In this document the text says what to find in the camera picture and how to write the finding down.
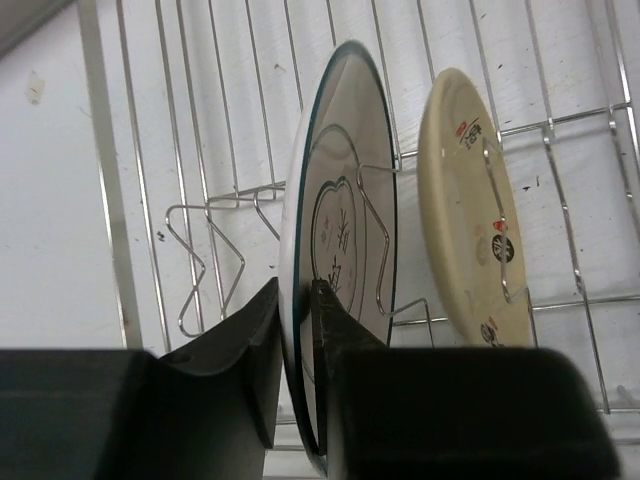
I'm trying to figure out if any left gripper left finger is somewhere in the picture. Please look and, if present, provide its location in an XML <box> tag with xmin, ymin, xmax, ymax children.
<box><xmin>1</xmin><ymin>279</ymin><xmax>282</xmax><ymax>479</ymax></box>

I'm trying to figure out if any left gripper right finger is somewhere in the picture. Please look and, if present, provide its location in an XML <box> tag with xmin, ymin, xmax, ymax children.
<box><xmin>309</xmin><ymin>280</ymin><xmax>623</xmax><ymax>479</ymax></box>

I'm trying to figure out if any beige wooden plate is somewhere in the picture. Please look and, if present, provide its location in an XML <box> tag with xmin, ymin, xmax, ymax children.
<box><xmin>416</xmin><ymin>68</ymin><xmax>532</xmax><ymax>347</ymax></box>

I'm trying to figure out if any wire dish rack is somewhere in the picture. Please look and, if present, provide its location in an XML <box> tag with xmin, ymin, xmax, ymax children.
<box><xmin>74</xmin><ymin>0</ymin><xmax>640</xmax><ymax>451</ymax></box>

